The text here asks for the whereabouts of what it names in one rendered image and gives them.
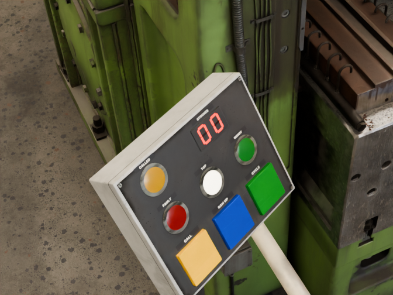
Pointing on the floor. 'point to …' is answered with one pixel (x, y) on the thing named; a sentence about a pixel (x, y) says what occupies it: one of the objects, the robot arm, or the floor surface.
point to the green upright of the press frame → (276, 229)
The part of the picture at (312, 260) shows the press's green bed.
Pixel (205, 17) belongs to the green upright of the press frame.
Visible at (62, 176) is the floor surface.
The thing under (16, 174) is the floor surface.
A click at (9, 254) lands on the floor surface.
